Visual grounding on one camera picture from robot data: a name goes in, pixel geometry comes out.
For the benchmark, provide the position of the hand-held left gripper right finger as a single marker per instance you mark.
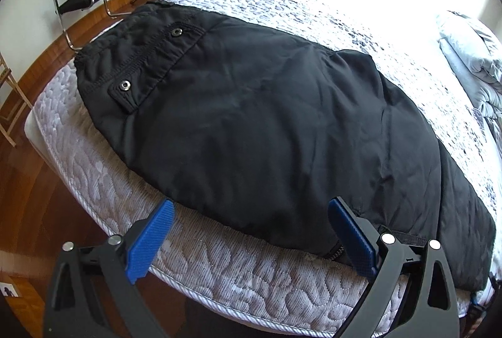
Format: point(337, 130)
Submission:
point(353, 236)

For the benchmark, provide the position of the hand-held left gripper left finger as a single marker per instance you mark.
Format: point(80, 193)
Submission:
point(151, 240)

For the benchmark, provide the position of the black pants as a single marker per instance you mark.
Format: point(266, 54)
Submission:
point(255, 126)

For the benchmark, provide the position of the grey quilted floral bedspread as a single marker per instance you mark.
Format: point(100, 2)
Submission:
point(235, 271)

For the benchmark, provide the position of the white paper card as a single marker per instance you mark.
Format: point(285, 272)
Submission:
point(8, 289)

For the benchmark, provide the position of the light wooden folding stand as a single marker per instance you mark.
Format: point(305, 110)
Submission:
point(15, 94)

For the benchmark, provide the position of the grey folded duvet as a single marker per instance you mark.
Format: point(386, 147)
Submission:
point(470, 59)

